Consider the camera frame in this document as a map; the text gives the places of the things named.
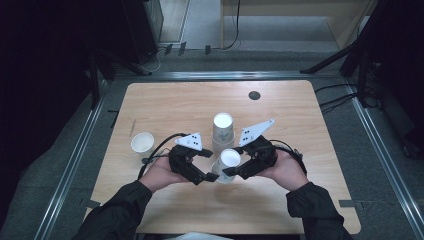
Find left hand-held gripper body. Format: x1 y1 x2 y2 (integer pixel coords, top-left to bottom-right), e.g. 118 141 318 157
168 132 205 185

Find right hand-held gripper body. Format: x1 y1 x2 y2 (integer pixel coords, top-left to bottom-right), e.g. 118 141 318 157
238 118 279 181

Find white paper cup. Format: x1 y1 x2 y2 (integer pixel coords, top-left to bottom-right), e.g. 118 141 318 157
130 131 156 159
210 148 242 185

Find stack of white paper cups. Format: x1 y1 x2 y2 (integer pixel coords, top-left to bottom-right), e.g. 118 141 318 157
211 112 236 158

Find person's left hand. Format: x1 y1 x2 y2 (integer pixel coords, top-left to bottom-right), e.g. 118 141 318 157
138 155 190 194

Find person's right hand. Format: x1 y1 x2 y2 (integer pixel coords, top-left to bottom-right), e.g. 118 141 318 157
256 153 311 192

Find white cloth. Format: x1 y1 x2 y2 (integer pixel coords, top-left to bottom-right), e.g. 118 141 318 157
165 231 235 240

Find black metal stand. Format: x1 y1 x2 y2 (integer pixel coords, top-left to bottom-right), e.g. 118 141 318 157
87 46 154 111

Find dark cabinet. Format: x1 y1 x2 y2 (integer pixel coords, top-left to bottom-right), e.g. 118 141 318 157
121 0 165 65

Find black tripod stand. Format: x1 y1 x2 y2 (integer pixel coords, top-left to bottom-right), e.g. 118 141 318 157
299 0 384 109

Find light wooden furniture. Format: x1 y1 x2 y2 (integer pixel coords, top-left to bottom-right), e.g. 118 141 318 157
219 0 379 51

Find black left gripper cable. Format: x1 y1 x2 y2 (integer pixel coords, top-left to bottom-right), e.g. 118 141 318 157
137 132 189 181

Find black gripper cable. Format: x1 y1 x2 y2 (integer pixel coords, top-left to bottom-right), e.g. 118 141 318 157
269 139 308 177
137 132 189 181

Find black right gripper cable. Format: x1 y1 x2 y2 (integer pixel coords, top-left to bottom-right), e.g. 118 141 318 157
269 139 308 177

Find metal floor rail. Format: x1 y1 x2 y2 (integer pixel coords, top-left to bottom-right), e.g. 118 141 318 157
113 70 342 82
32 79 112 240
343 78 424 240

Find black floor cables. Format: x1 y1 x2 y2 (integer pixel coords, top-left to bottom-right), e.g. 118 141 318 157
314 82 359 115

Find white floor cable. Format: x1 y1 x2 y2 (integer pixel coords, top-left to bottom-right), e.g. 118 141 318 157
141 45 169 73

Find black hanging cable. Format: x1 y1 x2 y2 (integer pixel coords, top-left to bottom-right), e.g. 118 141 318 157
222 0 242 51

